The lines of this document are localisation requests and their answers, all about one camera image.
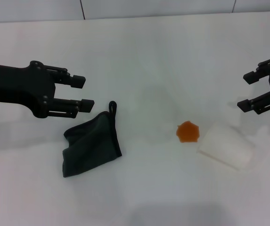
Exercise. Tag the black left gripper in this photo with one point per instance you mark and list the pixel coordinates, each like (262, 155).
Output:
(14, 84)

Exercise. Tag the white paper cup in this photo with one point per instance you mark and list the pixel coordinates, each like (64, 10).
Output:
(226, 146)

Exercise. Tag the dark blue rag with loop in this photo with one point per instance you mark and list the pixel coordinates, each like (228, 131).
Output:
(90, 146)

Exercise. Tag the orange liquid stain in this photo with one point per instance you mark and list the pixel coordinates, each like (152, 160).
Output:
(187, 132)

